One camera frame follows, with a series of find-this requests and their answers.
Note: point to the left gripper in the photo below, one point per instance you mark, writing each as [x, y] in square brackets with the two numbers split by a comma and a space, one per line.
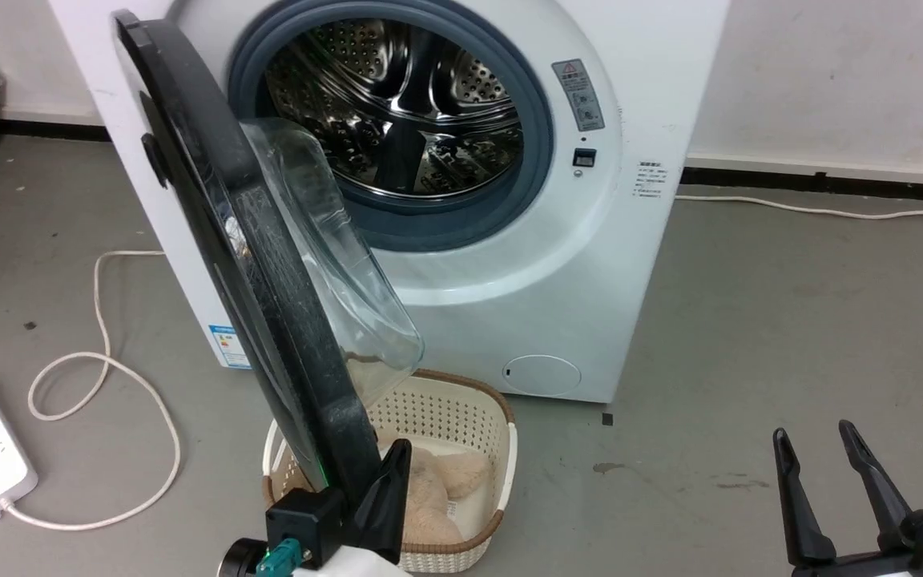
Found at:
[309, 521]

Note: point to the black round washer door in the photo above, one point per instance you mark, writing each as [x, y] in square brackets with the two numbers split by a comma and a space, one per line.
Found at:
[269, 304]

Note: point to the white front-load washing machine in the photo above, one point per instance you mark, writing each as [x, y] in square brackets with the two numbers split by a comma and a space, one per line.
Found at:
[590, 264]

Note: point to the grey rubber door gasket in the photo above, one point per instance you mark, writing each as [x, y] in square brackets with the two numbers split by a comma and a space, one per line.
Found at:
[538, 172]

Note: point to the black door latch socket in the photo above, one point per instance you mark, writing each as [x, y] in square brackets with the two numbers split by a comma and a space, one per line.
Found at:
[584, 157]

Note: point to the beige plush toy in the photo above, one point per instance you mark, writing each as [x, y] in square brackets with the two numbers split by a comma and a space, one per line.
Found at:
[437, 489]

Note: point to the white brown-rimmed laundry basket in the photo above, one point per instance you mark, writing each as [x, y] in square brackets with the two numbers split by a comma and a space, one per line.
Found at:
[453, 413]

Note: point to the round white filter cover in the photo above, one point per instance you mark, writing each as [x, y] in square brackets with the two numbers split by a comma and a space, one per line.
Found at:
[542, 375]

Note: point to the blue energy label sticker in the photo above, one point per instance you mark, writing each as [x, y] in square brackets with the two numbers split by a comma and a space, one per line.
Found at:
[229, 346]

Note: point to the small printed text label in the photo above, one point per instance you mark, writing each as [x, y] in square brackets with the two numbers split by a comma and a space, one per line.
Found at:
[650, 180]

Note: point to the steel washer drum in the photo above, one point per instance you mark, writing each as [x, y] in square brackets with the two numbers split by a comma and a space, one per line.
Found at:
[421, 88]

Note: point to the grey warning sticker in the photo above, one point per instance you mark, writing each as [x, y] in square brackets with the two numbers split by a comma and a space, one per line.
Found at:
[578, 94]

